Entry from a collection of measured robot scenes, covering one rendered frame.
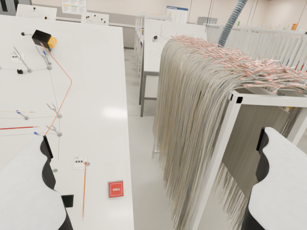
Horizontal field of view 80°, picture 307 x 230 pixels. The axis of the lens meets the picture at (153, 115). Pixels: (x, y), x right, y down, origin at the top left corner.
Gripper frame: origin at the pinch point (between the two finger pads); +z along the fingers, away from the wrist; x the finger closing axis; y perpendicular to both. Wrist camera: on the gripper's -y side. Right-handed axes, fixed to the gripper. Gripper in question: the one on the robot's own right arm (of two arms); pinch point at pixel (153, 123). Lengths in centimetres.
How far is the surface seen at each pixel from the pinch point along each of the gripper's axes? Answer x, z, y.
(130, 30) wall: -109, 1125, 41
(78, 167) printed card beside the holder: -28, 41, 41
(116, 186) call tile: -14, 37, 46
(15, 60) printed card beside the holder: -54, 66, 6
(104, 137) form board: -20, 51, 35
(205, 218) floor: 47, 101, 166
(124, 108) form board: -12, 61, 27
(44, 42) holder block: -40, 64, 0
